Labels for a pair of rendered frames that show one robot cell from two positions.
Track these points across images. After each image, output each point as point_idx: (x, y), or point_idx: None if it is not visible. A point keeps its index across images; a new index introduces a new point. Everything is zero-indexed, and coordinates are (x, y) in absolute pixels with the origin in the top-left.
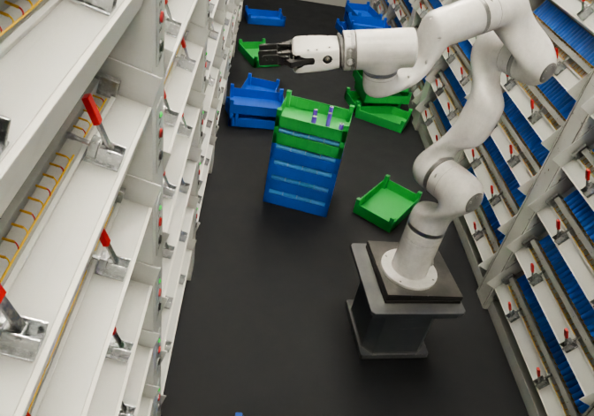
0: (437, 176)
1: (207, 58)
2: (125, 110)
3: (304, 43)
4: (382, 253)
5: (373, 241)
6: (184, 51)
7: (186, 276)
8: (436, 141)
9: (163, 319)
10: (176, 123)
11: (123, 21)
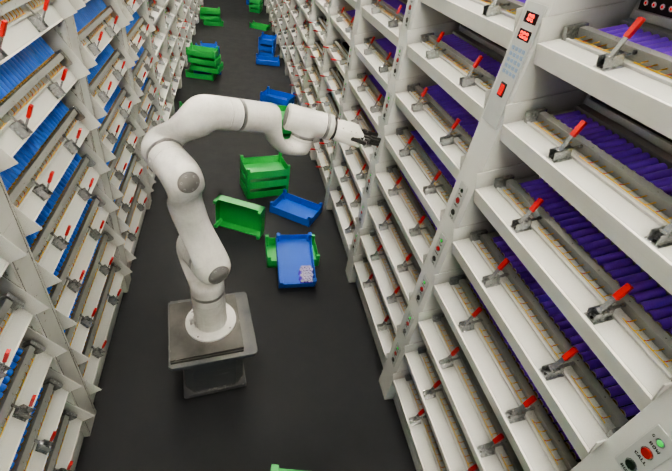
0: None
1: (474, 348)
2: None
3: (354, 125)
4: (231, 334)
5: (238, 346)
6: (443, 204)
7: (378, 335)
8: (218, 242)
9: (370, 252)
10: (399, 156)
11: (389, 34)
